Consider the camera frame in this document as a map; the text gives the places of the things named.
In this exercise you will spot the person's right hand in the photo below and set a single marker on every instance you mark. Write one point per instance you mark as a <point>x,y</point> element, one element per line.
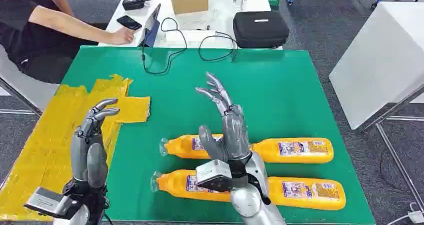
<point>122,36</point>

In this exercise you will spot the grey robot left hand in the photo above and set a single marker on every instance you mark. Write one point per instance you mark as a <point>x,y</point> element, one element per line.
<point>87,150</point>

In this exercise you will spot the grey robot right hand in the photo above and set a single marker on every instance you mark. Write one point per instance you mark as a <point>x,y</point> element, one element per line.
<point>235,134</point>

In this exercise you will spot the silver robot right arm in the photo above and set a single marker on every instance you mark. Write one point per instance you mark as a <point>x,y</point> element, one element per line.
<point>248,200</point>

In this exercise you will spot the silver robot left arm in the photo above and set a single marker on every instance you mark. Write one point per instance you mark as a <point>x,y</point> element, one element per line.
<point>79,218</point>

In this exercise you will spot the black smartphone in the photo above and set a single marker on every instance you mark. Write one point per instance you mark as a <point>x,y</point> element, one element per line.
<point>129,22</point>

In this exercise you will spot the tablet in blue case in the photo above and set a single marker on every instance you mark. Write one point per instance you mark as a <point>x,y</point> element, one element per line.
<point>151,28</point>

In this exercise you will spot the yellow sheet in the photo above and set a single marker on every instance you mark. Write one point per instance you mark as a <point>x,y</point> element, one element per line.
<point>49,134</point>

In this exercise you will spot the green table mat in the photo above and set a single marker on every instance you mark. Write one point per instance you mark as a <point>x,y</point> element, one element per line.
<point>281,94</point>

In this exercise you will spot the white flat box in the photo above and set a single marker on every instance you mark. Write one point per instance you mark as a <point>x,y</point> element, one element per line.
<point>188,38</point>

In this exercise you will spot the brown cardboard box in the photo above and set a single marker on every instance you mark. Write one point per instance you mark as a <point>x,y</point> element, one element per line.
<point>188,0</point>

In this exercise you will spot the white bench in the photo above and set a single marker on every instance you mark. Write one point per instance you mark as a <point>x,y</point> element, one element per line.
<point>30,91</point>

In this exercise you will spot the person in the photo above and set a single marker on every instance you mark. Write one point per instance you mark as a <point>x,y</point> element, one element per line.
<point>20,34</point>

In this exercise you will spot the white desk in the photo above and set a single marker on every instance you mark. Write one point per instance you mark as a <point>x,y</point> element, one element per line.
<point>222,8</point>

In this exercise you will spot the black zip case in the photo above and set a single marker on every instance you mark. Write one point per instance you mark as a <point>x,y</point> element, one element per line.
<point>260,29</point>

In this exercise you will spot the white side table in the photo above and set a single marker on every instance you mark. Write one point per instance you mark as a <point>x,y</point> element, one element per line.
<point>381,61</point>

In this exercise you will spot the white power strip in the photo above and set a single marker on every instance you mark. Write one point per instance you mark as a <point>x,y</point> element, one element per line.
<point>416,217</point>

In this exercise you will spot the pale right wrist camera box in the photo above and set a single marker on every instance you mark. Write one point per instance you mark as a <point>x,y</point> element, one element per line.
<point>213,175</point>

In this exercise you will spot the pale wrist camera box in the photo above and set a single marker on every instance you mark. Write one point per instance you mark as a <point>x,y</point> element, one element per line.
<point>213,175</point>
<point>49,202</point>

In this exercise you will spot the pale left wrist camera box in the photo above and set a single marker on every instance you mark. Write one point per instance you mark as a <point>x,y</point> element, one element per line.
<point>49,202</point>

